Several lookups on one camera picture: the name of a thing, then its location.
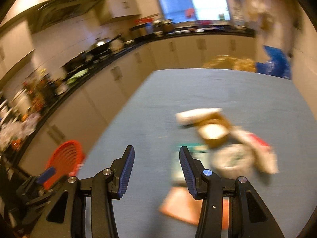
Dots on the black wok with lid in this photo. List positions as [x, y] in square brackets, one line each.
[100, 46]

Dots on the brown packing tape roll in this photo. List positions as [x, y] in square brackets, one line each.
[215, 130]

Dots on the yellow plastic bag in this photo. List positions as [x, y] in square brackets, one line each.
[231, 63]

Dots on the black frying pan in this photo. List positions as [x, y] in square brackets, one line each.
[75, 62]

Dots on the white knit glove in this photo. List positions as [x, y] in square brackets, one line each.
[233, 161]

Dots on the green cloth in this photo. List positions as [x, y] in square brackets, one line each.
[76, 76]

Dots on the black countertop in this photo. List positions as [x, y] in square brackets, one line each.
[15, 157]

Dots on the blue plastic bag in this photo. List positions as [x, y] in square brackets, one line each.
[277, 65]

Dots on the small upper cabinet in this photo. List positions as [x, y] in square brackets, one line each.
[108, 11]

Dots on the blue table cloth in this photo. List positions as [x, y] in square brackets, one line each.
[237, 124]

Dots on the black rice cooker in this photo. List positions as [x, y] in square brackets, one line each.
[139, 31]

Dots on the orange plastic mesh basket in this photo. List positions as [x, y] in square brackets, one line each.
[66, 160]

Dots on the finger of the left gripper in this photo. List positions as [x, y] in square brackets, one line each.
[44, 177]

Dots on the dark cooking pot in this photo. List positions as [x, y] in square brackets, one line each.
[165, 26]

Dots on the orange cardboard box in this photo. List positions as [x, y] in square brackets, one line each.
[180, 205]

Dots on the white red plastic bag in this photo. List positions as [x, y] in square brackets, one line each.
[265, 157]

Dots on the white small bottle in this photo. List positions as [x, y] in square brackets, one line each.
[195, 116]

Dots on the upper wall cabinet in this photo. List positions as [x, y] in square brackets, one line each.
[16, 49]

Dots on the kitchen window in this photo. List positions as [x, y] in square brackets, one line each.
[180, 11]

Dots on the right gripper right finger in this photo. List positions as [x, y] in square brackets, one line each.
[248, 214]

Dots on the range hood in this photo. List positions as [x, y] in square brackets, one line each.
[56, 11]

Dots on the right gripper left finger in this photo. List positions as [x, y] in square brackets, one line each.
[64, 216]

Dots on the lower kitchen cabinets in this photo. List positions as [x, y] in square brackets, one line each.
[91, 106]

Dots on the crumpled clear plastic bags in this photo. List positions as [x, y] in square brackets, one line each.
[15, 132]

